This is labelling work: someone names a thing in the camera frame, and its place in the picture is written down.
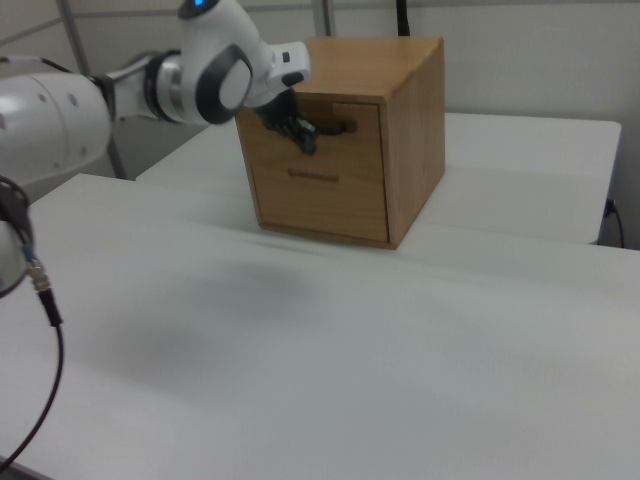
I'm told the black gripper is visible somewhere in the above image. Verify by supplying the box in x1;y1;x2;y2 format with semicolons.
253;89;320;155

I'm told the wooden drawer with black handle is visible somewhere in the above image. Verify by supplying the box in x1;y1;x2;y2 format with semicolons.
237;97;385;174

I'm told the wooden two-drawer cabinet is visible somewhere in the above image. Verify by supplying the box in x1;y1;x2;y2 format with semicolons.
233;35;446;250

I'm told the black vertical pole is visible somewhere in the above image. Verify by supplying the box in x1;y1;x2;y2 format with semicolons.
396;0;414;37

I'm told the upright grey metal frame post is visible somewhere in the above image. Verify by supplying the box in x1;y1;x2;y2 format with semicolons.
312;0;335;38

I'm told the slanted grey metal frame post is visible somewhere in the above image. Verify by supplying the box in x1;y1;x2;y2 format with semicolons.
56;0;127;180

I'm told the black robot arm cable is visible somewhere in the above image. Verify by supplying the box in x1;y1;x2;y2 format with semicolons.
0;174;66;464

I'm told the black cable by table edge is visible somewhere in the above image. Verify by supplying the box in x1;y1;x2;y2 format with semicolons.
605;198;626;248

